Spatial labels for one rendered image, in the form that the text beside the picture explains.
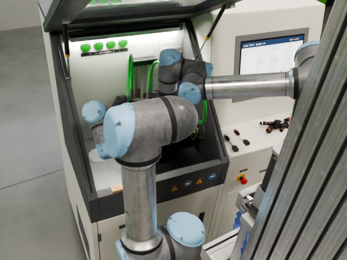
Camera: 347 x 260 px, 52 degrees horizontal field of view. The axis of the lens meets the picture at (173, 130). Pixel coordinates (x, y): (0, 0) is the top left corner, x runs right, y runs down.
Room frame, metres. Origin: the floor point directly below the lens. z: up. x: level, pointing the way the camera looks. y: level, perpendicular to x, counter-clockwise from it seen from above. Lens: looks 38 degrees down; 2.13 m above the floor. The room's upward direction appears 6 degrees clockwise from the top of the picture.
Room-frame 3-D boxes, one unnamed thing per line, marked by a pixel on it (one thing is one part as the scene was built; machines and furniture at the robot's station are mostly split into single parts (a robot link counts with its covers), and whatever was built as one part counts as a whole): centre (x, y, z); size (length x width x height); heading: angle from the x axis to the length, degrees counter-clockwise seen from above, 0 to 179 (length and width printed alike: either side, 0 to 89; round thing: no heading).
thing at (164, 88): (1.13, 0.04, 1.45); 0.08 x 0.08 x 0.05
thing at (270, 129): (1.57, -0.58, 1.01); 0.23 x 0.11 x 0.06; 118
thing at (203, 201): (1.12, 0.02, 0.44); 0.65 x 0.02 x 0.68; 118
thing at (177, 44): (1.70, 0.05, 1.20); 0.13 x 0.03 x 0.31; 118
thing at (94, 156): (1.34, 0.38, 0.85); 0.10 x 0.10 x 0.04
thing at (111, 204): (1.14, 0.03, 0.87); 0.62 x 0.04 x 0.16; 118
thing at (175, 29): (1.58, 0.26, 1.43); 0.54 x 0.03 x 0.02; 118
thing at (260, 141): (1.55, -0.55, 0.96); 0.70 x 0.22 x 0.03; 118
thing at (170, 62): (1.13, 0.04, 1.52); 0.09 x 0.08 x 0.11; 83
